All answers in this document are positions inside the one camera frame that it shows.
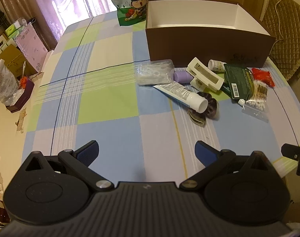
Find dark green packet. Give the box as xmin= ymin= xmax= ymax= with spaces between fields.
xmin=223 ymin=64 xmax=255 ymax=100

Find beige cartoon print cloth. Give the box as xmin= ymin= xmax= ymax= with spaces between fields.
xmin=0 ymin=104 xmax=34 ymax=225

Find brown curtain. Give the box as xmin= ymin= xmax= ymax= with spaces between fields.
xmin=0 ymin=0 xmax=58 ymax=51

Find brown cardboard storage box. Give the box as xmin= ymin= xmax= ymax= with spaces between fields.
xmin=145 ymin=0 xmax=276 ymax=69

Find dark brown hair scrunchie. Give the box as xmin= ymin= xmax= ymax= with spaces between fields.
xmin=187 ymin=91 xmax=219 ymax=127

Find green tissue packs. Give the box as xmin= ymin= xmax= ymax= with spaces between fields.
xmin=4 ymin=21 xmax=27 ymax=39

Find brown cardboard carton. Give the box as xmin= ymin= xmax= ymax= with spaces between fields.
xmin=0 ymin=43 xmax=38 ymax=79

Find green cartoon snack bag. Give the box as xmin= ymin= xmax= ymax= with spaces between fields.
xmin=114 ymin=0 xmax=149 ymax=27

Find small white medicine bottle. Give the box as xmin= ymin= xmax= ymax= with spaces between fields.
xmin=208 ymin=59 xmax=227 ymax=72

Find red candy packet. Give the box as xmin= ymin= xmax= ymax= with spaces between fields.
xmin=252 ymin=68 xmax=275 ymax=87

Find clear plastic bag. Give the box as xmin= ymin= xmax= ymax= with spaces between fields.
xmin=0 ymin=59 xmax=26 ymax=106

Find purple cream tube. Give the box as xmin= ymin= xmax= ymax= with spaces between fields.
xmin=173 ymin=70 xmax=193 ymax=83

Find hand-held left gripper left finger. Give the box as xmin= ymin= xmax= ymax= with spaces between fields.
xmin=24 ymin=140 xmax=114 ymax=192

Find small green tube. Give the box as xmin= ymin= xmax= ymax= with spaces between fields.
xmin=220 ymin=85 xmax=246 ymax=104

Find white toothpaste tube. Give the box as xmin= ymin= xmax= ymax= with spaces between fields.
xmin=153 ymin=83 xmax=209 ymax=113

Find clear cotton swab bag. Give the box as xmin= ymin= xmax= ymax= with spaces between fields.
xmin=242 ymin=79 xmax=270 ymax=123

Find pink paper bag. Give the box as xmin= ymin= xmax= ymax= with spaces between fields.
xmin=15 ymin=22 xmax=48 ymax=73

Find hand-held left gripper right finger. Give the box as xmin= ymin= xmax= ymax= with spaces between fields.
xmin=179 ymin=141 xmax=274 ymax=192

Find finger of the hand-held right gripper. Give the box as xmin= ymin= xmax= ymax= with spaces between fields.
xmin=281 ymin=143 xmax=300 ymax=176

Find clear floss pick box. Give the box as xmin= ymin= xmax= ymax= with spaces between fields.
xmin=136 ymin=59 xmax=175 ymax=86

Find cream hair claw clip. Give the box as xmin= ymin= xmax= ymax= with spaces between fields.
xmin=186 ymin=57 xmax=225 ymax=92

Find white charger cable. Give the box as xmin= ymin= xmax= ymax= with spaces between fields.
xmin=275 ymin=0 xmax=292 ymax=45

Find pink sheer curtain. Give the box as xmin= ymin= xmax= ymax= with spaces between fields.
xmin=29 ymin=0 xmax=118 ymax=40

